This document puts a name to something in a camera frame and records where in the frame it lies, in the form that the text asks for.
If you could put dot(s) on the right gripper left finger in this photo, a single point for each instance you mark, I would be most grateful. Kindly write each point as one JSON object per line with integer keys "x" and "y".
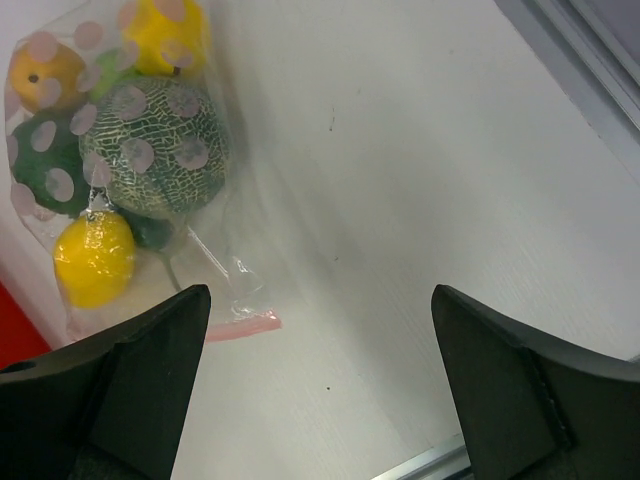
{"x": 111, "y": 406}

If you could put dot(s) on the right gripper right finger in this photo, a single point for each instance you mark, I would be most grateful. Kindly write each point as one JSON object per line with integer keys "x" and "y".
{"x": 531, "y": 405}

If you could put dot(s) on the yellow mango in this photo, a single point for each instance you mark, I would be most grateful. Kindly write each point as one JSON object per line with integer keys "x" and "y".
{"x": 94, "y": 259}

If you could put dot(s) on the dark green cucumber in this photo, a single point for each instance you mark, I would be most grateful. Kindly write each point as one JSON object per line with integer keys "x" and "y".
{"x": 148, "y": 233}

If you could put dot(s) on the green avocado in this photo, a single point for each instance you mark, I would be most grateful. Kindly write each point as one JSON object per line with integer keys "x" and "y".
{"x": 44, "y": 156}

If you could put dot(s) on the netted green melon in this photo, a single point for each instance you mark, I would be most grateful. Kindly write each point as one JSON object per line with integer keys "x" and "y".
{"x": 164, "y": 144}

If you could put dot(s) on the clear zip top bag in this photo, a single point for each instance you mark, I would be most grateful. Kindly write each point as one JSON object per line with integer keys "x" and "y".
{"x": 207, "y": 245}

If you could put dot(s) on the orange fruit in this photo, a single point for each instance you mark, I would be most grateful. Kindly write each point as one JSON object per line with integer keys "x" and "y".
{"x": 48, "y": 85}

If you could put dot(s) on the green apple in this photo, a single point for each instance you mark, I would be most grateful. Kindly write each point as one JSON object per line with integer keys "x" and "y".
{"x": 109, "y": 75}

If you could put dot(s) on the yellow pear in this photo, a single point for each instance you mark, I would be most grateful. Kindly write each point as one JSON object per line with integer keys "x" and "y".
{"x": 171, "y": 37}

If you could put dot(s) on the red plastic tray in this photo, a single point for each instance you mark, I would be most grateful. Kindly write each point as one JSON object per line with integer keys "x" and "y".
{"x": 19, "y": 339}

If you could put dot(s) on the aluminium mounting rail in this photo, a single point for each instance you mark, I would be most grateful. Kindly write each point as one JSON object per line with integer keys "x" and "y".
{"x": 447, "y": 460}

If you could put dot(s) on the right aluminium frame post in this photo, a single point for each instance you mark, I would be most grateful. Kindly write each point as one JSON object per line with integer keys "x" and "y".
{"x": 591, "y": 48}

